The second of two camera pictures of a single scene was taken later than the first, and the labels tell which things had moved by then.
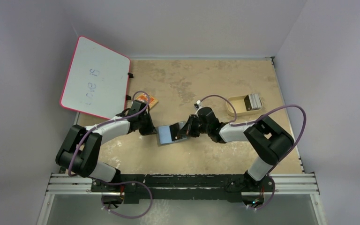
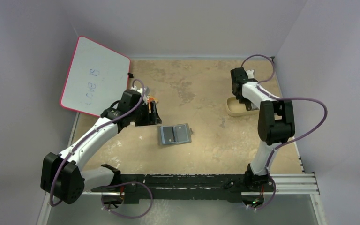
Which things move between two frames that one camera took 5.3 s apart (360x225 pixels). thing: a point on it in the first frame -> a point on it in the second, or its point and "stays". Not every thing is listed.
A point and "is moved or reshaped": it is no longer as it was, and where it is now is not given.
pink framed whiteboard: x=97 y=80 stays
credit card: x=174 y=129 is moved or reshaped
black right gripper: x=188 y=128 -> x=248 y=103
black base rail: x=184 y=188 stays
